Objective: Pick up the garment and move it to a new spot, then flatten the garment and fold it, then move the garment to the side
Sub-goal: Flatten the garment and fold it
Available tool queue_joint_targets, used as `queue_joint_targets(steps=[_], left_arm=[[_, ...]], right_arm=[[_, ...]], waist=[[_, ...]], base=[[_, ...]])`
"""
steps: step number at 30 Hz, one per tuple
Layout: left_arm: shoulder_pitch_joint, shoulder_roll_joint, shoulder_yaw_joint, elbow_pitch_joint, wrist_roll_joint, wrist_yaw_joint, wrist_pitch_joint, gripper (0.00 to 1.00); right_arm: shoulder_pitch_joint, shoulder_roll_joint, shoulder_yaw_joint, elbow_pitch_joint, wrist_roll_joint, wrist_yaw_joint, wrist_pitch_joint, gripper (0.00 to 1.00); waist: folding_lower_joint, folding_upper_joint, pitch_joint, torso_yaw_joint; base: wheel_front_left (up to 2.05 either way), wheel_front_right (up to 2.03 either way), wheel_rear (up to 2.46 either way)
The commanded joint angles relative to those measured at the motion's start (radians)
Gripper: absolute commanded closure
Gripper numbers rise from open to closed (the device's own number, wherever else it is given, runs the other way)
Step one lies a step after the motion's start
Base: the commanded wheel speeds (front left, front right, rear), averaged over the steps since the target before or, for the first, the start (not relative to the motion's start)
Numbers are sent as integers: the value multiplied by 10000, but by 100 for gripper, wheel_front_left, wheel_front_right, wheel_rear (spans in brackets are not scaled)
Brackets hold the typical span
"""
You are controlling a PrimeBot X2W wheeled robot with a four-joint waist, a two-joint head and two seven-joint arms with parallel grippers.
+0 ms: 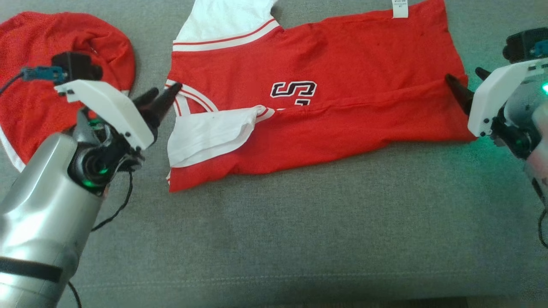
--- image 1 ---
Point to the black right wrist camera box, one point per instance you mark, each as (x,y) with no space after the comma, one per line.
(520,45)

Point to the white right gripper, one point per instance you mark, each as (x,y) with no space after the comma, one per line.
(492,98)

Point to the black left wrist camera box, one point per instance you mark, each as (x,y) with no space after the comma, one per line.
(77,64)

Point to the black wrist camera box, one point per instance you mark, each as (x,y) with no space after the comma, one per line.
(520,45)
(77,64)

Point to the red mesh garment, white trim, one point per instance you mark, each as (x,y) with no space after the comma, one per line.
(25,42)

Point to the red and white jersey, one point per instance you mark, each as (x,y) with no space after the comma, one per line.
(342,85)

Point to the grey ottoman cushion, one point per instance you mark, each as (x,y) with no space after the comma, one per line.
(299,235)

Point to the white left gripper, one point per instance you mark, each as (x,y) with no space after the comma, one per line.
(111,109)

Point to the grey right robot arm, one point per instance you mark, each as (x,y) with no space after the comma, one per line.
(539,124)

